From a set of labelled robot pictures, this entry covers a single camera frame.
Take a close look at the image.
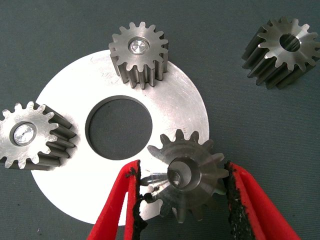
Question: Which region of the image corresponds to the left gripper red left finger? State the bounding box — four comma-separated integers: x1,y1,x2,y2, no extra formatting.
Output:
86,159,148,240

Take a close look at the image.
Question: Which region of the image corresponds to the round metal plate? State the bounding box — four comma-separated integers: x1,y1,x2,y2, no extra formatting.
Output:
29,49,210,226

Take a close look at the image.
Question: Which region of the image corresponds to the dark grey table cloth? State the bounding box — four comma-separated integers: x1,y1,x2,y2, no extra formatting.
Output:
0,0,320,240

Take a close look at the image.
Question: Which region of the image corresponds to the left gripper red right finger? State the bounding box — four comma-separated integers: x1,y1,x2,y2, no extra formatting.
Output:
223,161,302,240

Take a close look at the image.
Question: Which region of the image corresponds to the large steel bevel gear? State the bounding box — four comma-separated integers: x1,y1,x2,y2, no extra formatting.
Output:
241,16,320,90

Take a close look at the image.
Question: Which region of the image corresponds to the small steel gear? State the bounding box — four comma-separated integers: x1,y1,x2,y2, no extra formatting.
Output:
0,101,78,171
108,21,170,90
139,128,230,224

